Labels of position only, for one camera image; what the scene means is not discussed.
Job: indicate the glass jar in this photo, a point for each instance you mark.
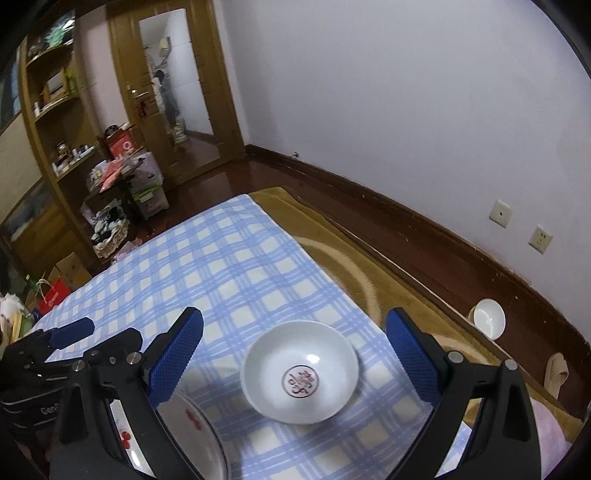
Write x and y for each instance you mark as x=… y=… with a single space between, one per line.
x=60 y=147

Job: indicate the pink papers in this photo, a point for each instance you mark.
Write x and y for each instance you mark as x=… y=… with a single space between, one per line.
x=113 y=175

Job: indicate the pile of striped clothes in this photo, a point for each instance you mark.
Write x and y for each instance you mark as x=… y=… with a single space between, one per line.
x=108 y=221

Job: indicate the small black table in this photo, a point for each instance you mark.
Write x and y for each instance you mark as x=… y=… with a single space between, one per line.
x=115 y=194

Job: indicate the small white bowl on floor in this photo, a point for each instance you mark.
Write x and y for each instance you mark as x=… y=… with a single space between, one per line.
x=487 y=318

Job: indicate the small wooden frame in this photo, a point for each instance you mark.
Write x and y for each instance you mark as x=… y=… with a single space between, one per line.
x=54 y=82

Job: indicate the red patterned bowl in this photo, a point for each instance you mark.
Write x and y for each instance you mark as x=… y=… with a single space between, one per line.
x=295 y=360

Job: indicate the wooden door with glass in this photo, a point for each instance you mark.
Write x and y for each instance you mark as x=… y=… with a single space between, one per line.
x=124 y=55

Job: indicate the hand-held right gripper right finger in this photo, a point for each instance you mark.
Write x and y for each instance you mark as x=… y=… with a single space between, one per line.
x=411 y=355

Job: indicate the woven basket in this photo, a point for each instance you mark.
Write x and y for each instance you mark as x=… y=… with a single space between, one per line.
x=111 y=247

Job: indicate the beige wall socket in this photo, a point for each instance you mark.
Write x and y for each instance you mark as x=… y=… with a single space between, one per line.
x=540 y=238
x=501 y=213

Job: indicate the yellow green bag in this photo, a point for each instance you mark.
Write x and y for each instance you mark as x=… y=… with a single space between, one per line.
x=21 y=325

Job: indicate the translucent storage box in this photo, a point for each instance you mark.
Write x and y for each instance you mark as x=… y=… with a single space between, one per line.
x=150 y=189

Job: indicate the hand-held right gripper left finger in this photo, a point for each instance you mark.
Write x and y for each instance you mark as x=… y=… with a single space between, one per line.
x=178 y=360

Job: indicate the red paper bag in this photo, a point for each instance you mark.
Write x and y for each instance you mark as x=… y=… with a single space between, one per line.
x=54 y=297

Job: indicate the wooden wardrobe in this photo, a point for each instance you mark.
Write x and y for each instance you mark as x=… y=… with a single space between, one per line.
x=27 y=194

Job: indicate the white cherry plate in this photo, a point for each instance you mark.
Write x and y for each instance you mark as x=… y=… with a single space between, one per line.
x=198 y=438

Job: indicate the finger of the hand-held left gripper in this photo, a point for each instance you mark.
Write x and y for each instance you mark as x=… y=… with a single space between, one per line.
x=122 y=344
x=71 y=332

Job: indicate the beige cloth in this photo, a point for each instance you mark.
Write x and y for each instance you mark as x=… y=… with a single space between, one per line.
x=556 y=374

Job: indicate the dark shape behind door glass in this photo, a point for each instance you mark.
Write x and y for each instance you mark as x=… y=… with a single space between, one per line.
x=168 y=101

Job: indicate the cardboard box with pink things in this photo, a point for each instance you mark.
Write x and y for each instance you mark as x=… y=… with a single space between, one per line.
x=125 y=250

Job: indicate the wooden corner shelf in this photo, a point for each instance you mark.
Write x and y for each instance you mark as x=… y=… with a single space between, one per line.
x=51 y=120

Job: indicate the person's pink trouser leg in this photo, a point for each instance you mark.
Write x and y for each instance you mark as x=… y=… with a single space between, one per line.
x=549 y=443

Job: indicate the blue checked cloth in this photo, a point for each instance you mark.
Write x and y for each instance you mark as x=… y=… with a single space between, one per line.
x=231 y=277

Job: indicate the open cardboard box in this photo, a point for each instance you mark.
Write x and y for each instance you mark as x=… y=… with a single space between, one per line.
x=74 y=270

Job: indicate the red box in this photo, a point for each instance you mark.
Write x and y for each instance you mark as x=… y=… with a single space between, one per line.
x=122 y=143

